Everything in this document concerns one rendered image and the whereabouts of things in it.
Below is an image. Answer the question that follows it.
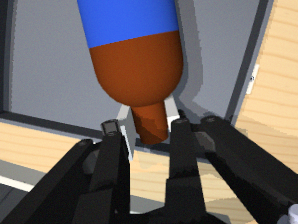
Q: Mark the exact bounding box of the brown bottle with blue label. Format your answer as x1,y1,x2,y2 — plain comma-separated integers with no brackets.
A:
77,0,184,144

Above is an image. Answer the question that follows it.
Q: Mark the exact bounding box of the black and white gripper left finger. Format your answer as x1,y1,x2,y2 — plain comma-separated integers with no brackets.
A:
0,104,137,224

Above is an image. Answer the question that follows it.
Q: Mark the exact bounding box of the dark grey square tray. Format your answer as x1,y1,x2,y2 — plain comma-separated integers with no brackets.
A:
0,0,274,143

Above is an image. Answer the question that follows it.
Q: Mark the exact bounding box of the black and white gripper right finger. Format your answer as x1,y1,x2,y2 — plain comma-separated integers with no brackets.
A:
163,94,298,224

